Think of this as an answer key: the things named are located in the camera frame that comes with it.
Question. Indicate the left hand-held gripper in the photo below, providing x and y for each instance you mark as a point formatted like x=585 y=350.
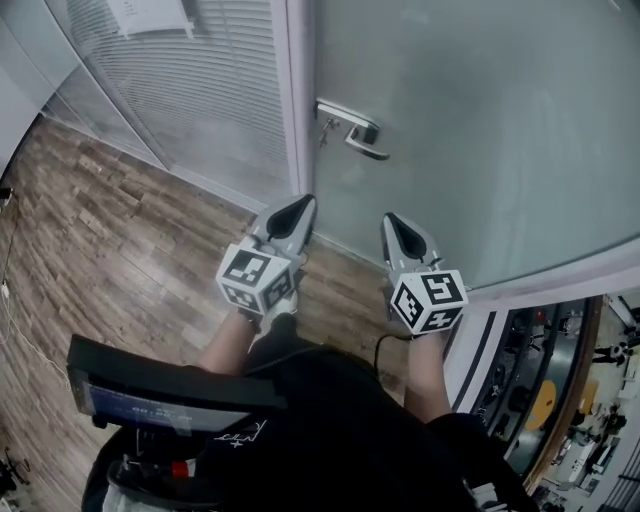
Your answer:
x=250 y=272

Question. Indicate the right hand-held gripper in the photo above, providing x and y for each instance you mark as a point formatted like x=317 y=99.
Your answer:
x=430 y=295

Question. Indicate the frosted glass door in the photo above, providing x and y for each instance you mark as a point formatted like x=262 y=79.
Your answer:
x=475 y=150

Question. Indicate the person's right forearm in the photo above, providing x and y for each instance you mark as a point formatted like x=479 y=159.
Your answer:
x=425 y=380

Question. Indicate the person's left forearm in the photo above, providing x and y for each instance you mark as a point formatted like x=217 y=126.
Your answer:
x=225 y=345

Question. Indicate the person's white shoe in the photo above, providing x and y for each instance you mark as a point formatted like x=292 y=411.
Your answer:
x=286 y=303

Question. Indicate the small key in lock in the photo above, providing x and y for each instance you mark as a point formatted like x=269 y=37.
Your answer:
x=327 y=132

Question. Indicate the person's black shirt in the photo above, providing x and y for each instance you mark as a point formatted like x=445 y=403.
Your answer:
x=340 y=430

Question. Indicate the yellow round disc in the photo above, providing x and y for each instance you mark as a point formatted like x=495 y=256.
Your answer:
x=545 y=405

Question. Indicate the black chest-mounted tablet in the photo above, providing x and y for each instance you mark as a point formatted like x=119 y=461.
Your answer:
x=150 y=395

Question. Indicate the white paper notice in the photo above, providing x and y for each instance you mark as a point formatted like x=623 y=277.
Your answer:
x=150 y=15

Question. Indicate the white door frame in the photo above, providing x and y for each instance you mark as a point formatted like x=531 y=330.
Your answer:
x=300 y=100

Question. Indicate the curved wooden rail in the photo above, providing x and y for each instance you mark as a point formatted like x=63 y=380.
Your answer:
x=575 y=390

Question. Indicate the black chest mount red button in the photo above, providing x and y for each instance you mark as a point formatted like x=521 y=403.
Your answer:
x=160 y=470

